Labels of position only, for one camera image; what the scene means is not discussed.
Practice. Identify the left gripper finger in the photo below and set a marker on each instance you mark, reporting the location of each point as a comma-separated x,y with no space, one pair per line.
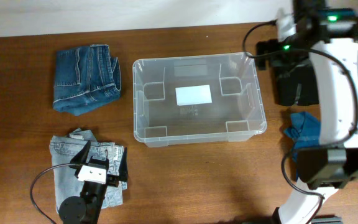
123,170
81,157

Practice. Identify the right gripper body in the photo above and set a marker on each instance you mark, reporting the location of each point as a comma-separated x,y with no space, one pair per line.
279,48

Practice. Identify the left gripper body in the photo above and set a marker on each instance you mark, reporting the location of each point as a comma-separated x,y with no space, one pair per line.
112,180

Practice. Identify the light blue jeans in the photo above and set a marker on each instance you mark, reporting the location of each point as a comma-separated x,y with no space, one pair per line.
64,148

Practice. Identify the black garment with tape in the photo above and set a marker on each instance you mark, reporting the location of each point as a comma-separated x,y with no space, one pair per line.
295,86

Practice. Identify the clear plastic storage bin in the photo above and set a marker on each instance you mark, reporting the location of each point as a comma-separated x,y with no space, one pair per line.
235,114

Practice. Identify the teal blue shirt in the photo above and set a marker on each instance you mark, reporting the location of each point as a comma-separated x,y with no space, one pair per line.
304,130

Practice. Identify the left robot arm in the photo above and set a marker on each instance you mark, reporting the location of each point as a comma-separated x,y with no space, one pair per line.
86,207

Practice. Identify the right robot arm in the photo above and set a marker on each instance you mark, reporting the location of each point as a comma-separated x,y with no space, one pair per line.
329,38

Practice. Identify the dark blue folded jeans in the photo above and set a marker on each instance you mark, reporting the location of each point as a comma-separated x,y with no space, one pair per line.
86,78

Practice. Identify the white label in bin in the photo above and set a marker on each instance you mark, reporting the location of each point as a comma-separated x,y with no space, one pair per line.
193,95

